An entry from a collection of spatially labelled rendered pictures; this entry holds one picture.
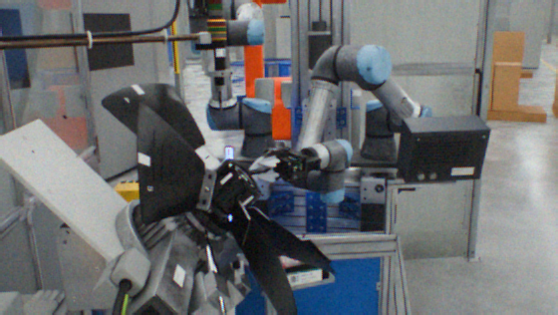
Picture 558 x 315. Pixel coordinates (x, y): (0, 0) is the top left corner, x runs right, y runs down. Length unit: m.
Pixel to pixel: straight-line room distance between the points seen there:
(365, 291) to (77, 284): 1.03
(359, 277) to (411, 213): 1.62
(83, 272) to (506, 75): 8.01
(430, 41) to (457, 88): 0.34
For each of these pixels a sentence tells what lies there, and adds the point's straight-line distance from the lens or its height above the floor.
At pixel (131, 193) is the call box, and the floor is 1.06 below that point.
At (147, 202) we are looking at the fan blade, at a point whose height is 1.27.
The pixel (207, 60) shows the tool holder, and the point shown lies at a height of 1.49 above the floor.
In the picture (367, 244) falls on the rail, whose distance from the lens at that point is 1.76.
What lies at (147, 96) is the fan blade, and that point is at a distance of 1.27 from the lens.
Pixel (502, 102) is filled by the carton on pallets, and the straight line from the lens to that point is 8.78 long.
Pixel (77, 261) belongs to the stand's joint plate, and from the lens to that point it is 1.20.
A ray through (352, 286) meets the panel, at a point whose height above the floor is 0.66.
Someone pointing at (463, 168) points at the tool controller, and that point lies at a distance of 1.75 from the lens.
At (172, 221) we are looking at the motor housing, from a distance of 1.13.
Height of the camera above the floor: 1.56
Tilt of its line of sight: 16 degrees down
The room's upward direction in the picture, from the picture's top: 2 degrees counter-clockwise
